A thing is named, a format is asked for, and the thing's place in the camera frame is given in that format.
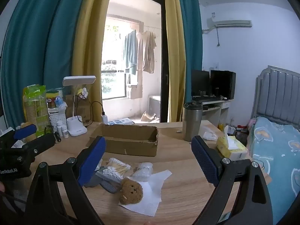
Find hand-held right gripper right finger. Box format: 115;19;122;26
191;135;273;225

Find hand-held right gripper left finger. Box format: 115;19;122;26
23;135;107;225

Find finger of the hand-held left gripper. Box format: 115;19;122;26
22;133;57;156
0;124;38;146

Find cotton swabs pack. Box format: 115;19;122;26
97;157;131;184

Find yellow tissue pack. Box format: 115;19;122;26
216;125;249;161

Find cardboard box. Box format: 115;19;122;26
87;122;159;157

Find brown bear sponge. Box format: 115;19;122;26
119;178;143;205

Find bag of cotton pads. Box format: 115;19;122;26
132;162;154;181

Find white paper towel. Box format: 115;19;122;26
119;169;173;217

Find white plastic basket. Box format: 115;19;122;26
48;111;68;134

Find clear plastic bag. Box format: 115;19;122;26
202;124;222;141

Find green packet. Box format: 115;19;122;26
23;84;51;137

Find grey hairbrush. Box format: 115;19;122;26
84;171;122;194

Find white desk lamp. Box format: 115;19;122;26
62;76;96;137

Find steel tumbler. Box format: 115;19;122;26
182;102;203;142

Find yellow lid jar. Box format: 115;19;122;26
46;91;59;109

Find white power strip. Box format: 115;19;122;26
107;118;133;125

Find white computer desk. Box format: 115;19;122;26
191;96;232;127

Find cardboard scraps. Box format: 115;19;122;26
141;112;157;122

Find blue printed blanket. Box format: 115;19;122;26
247;117;300;225

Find white balcony appliance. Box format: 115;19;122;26
148;94;162;118

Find black computer monitor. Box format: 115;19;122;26
191;70;210;96
209;70;236;100

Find teal curtain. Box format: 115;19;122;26
176;0;203;122
0;0;92;132

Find grey padded headboard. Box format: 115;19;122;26
251;66;300;132

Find yellow curtain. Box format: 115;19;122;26
71;0;114;122
160;0;187;123

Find blue hanging shirt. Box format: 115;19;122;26
122;30;139;75

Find beige hanging shirt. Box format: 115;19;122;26
136;30;157;74

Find air conditioner pipe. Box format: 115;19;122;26
203;27;221;47

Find white air conditioner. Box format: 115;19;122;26
207;17;252;30

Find black charging cable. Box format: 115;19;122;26
77;93;105;123

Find black door frame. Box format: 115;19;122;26
160;0;170;123

